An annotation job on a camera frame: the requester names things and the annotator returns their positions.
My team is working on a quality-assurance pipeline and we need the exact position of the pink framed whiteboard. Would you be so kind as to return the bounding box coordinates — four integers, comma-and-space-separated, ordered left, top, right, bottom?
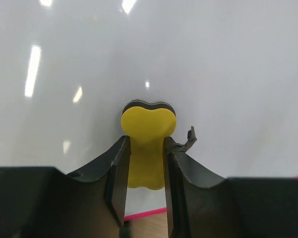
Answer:
0, 0, 298, 221

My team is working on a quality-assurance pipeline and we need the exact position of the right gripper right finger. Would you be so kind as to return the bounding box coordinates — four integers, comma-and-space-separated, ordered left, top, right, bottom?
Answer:
163, 129, 298, 238

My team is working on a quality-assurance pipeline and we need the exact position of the yellow bone-shaped eraser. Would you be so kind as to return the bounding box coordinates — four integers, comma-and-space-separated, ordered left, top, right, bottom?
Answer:
121, 100, 177, 190

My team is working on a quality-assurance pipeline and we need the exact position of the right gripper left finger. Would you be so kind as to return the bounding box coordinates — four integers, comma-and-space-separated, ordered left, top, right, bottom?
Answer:
0, 136, 130, 238

